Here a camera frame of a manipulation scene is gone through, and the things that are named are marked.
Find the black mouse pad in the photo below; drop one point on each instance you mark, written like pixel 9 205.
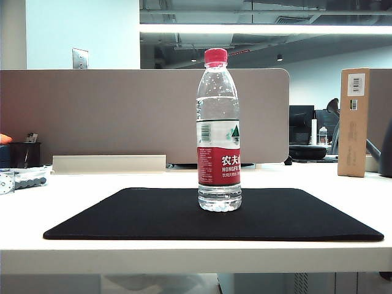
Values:
pixel 122 217

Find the grey office chair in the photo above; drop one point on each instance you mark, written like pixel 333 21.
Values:
pixel 333 105

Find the black pen holder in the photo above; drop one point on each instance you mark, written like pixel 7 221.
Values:
pixel 26 154

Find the white cylinder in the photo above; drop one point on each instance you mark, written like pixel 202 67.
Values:
pixel 314 131

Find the clear plastic water bottle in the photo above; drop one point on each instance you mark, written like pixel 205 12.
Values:
pixel 219 153

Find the items in pen holder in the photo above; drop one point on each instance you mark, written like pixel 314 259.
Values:
pixel 31 137

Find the black round cushion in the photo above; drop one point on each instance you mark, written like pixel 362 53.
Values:
pixel 306 152

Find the beige desk partition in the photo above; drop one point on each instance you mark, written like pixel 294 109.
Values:
pixel 122 116
pixel 379 107

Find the black computer monitor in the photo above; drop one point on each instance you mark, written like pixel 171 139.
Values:
pixel 301 122
pixel 321 118

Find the dark blue object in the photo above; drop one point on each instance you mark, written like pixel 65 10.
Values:
pixel 4 156

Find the white ceiling light strip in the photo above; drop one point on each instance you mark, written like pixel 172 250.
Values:
pixel 260 28

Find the metal wall outlet plate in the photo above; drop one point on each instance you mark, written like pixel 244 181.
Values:
pixel 80 58

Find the silver metal part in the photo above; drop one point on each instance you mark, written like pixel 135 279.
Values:
pixel 6 183

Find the orange object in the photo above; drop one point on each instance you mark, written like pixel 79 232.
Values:
pixel 4 138

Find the tall brown cardboard box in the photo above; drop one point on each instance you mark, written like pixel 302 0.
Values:
pixel 352 137

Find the small clear background bottle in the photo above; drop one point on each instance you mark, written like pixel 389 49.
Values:
pixel 322 136

